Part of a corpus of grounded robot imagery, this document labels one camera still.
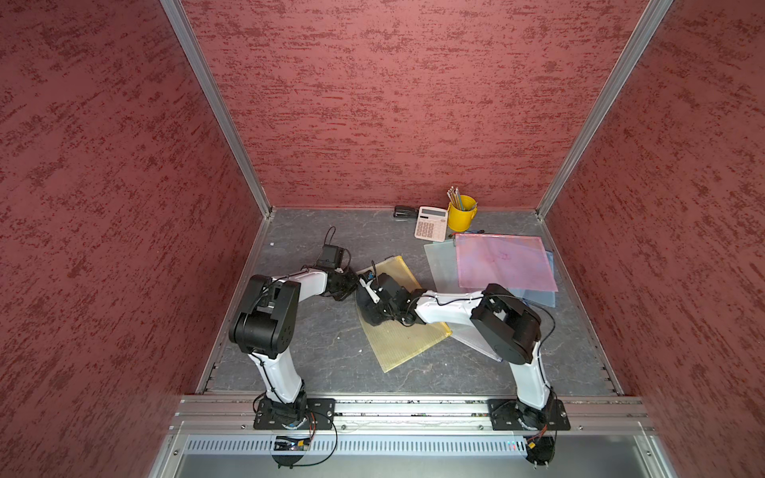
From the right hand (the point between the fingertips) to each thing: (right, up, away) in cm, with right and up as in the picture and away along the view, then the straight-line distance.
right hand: (370, 312), depth 93 cm
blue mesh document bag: (+55, +4, +3) cm, 55 cm away
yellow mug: (+33, +31, +18) cm, 49 cm away
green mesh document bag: (+26, +17, +14) cm, 34 cm away
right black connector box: (+43, -28, -22) cm, 56 cm away
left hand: (-4, +7, +4) cm, 9 cm away
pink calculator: (+23, +30, +21) cm, 43 cm away
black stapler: (+12, +35, +25) cm, 44 cm away
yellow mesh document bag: (+8, -8, -8) cm, 13 cm away
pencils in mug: (+30, +39, +13) cm, 51 cm away
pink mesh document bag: (+52, +15, +14) cm, 55 cm away
